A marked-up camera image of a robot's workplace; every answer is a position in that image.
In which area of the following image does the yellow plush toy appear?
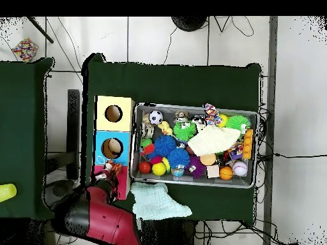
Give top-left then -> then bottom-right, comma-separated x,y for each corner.
157,121 -> 174,137

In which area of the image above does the cream waffle cloth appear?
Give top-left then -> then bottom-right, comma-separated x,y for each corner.
187,124 -> 242,158

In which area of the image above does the orange striped plush tiger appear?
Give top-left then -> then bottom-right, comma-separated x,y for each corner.
103,160 -> 124,178

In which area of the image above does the wooden box with three holes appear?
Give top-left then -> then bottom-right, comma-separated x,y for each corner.
91,95 -> 135,200

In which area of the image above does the clear mesh bin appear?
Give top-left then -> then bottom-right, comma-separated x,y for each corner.
130,103 -> 259,189

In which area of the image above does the large blue spiky ball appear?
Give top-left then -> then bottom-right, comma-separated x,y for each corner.
153,135 -> 177,158

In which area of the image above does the small soccer ball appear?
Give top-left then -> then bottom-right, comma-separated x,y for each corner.
148,110 -> 164,126

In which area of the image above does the yellow-green ball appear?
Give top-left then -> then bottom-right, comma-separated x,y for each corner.
152,162 -> 167,177

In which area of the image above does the red ball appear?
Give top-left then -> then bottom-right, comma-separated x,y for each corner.
138,161 -> 152,174

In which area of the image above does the purple spiky ball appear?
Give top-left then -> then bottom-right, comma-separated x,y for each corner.
188,156 -> 206,179

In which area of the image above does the multicoloured patterned cloth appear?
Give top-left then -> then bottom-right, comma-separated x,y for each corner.
203,103 -> 222,126

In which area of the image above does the dark green tablecloth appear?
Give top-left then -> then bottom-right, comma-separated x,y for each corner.
0,57 -> 54,220
81,53 -> 262,221

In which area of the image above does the yellow tennis ball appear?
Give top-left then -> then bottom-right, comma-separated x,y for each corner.
218,113 -> 230,128

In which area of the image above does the mint green cloth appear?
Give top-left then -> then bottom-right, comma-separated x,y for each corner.
132,182 -> 193,222

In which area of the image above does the small orange basketball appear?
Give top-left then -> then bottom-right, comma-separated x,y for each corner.
219,166 -> 234,181

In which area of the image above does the white baseball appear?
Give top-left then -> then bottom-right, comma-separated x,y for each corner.
232,160 -> 248,177

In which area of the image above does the black chair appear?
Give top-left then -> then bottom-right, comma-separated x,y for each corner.
45,89 -> 82,205

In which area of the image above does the black round stand base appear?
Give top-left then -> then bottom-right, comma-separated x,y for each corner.
171,16 -> 208,31

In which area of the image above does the black rod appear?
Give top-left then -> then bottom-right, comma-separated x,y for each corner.
26,17 -> 54,44

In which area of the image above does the multicoloured patterned object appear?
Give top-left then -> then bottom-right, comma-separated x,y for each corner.
11,37 -> 39,63

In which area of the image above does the yellow cup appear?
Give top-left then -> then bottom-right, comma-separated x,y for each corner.
0,183 -> 18,204

